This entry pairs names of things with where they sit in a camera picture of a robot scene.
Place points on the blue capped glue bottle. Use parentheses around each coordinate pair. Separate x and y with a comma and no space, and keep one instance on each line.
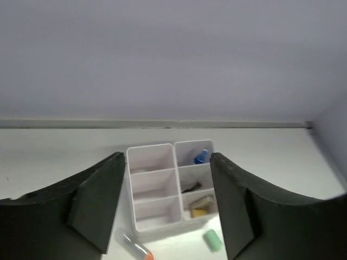
(202,157)

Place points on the white right organizer box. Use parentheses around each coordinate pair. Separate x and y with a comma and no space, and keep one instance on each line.
(190,173)

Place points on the grey eraser block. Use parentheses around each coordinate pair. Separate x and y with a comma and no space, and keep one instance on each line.
(202,202)

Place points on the brown eraser block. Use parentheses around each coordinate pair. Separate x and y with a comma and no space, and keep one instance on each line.
(199,212)

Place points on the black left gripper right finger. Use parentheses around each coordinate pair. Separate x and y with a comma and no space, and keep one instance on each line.
(260,220)

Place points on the white left organizer box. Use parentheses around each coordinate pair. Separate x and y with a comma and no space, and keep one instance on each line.
(153,188)

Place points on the white organizer box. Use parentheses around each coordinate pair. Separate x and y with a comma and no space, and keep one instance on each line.
(190,173)
(153,188)

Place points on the green highlighter cap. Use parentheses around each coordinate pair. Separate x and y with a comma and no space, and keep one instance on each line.
(212,240)

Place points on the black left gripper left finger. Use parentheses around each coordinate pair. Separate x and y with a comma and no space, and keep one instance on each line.
(70,219)

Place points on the black handled scissors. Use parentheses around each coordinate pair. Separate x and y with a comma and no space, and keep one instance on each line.
(196,186)

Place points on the orange tip clear highlighter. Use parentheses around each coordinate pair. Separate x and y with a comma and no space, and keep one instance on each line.
(132,245)

